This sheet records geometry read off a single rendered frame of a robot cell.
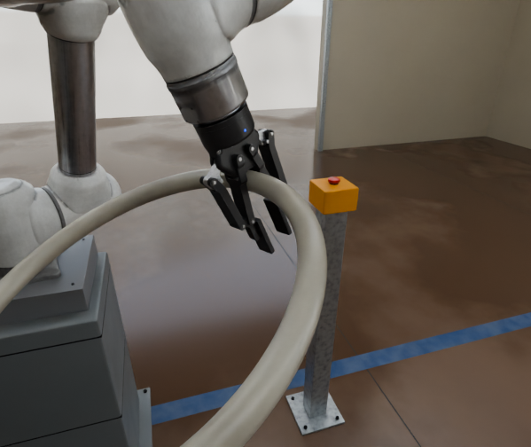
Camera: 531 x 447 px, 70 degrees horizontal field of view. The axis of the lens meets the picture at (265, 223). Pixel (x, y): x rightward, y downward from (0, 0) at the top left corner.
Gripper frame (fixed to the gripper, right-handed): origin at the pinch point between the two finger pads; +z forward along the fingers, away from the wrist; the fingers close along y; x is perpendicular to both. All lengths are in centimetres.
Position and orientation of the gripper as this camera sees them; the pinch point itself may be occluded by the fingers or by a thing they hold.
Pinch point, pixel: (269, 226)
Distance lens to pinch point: 60.3
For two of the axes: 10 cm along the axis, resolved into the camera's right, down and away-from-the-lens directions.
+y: -6.3, 6.4, -4.4
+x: 7.0, 2.2, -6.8
